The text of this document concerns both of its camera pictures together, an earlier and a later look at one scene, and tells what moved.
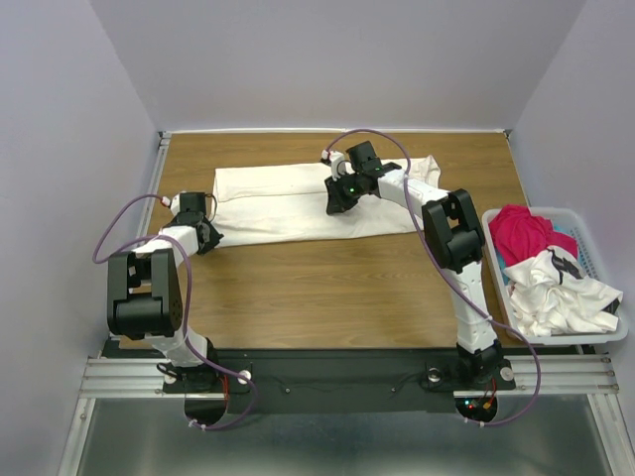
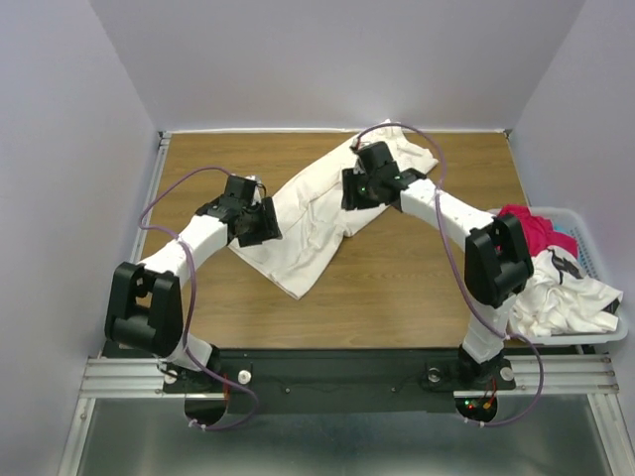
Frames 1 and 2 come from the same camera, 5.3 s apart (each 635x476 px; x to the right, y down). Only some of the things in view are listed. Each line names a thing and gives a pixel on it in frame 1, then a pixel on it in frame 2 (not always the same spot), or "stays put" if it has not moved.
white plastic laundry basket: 594,264 stays put
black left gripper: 213,238 to 270,229
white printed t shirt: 551,295 stays put
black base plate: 335,380 stays put
